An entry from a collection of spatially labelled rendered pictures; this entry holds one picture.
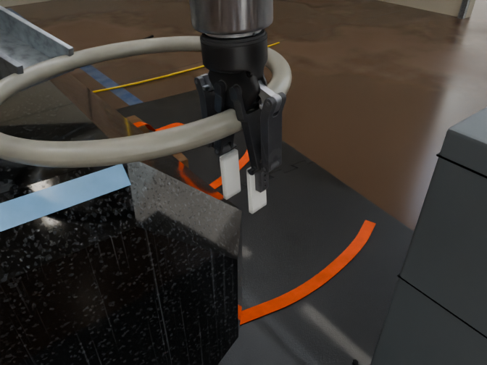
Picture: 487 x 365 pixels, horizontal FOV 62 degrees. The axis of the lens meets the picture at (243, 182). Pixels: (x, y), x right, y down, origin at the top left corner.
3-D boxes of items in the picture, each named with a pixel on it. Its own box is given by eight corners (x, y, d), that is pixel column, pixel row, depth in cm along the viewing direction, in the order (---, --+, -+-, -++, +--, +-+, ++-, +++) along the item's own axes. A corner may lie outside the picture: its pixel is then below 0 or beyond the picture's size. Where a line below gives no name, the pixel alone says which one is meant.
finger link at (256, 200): (261, 159, 54) (265, 161, 53) (263, 202, 58) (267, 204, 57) (246, 169, 52) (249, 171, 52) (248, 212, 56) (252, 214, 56)
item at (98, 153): (-99, 131, 60) (-110, 112, 58) (131, 42, 95) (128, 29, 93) (158, 216, 38) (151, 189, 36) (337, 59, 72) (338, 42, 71)
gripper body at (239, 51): (284, 27, 45) (284, 106, 50) (230, 18, 50) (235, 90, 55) (235, 42, 41) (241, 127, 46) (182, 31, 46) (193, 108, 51)
